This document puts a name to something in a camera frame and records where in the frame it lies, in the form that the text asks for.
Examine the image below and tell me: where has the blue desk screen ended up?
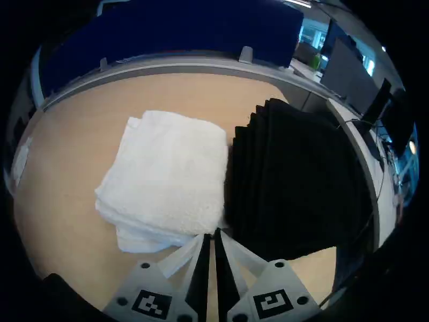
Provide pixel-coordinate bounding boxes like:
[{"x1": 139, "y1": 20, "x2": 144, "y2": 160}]
[{"x1": 39, "y1": 7, "x2": 305, "y2": 109}]

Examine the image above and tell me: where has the stack of white towels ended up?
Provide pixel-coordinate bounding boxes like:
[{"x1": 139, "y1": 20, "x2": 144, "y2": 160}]
[{"x1": 94, "y1": 109, "x2": 231, "y2": 254}]

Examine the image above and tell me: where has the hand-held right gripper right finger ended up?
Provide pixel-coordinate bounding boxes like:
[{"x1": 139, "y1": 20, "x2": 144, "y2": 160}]
[{"x1": 214, "y1": 228, "x2": 320, "y2": 322}]

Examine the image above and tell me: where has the black monitor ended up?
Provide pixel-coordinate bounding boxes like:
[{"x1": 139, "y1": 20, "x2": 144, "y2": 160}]
[
  {"x1": 320, "y1": 35, "x2": 379, "y2": 113},
  {"x1": 382, "y1": 87, "x2": 416, "y2": 156}
]

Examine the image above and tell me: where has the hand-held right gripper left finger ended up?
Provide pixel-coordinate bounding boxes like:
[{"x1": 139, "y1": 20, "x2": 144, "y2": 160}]
[{"x1": 101, "y1": 232, "x2": 212, "y2": 322}]

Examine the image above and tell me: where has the white towel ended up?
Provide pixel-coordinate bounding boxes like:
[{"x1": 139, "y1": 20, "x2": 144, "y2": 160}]
[{"x1": 12, "y1": 136, "x2": 34, "y2": 187}]

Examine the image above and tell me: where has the black cable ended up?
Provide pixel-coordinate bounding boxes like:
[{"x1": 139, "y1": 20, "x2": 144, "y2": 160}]
[{"x1": 318, "y1": 117, "x2": 396, "y2": 309}]

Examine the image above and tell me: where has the stack of black towels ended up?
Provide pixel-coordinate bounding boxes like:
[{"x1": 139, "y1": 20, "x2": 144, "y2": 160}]
[{"x1": 224, "y1": 97, "x2": 373, "y2": 262}]

